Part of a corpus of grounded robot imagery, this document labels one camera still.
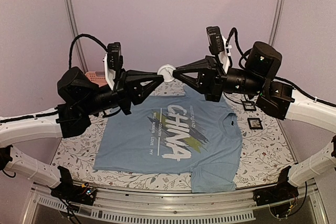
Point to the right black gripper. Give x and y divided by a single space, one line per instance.
211 77

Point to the far black brooch frame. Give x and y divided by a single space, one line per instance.
249 105

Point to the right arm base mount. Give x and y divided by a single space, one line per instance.
276 193

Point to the front aluminium rail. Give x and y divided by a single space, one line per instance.
130 205

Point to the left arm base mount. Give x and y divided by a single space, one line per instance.
82 194

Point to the aluminium frame post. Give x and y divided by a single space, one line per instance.
74 31
276 22

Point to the floral patterned table mat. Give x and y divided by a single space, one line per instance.
263 155

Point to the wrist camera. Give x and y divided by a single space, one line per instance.
218 43
113 63

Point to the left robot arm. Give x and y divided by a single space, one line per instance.
82 98

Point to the round white brooch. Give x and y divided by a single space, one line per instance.
167 72

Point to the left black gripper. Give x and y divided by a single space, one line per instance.
129 89

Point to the light blue t-shirt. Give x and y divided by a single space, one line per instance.
175 135

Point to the pink perforated plastic basket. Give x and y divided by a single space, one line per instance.
97 77

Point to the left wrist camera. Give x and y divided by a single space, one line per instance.
113 63

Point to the near black brooch frame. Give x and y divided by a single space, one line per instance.
255 123

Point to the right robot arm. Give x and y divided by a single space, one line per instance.
276 97

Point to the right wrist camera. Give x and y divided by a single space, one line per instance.
218 43

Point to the black brooch frame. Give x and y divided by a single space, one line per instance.
255 123
249 105

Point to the right aluminium frame post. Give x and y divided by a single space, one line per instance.
276 22

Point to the left aluminium frame post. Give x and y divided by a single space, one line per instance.
74 31

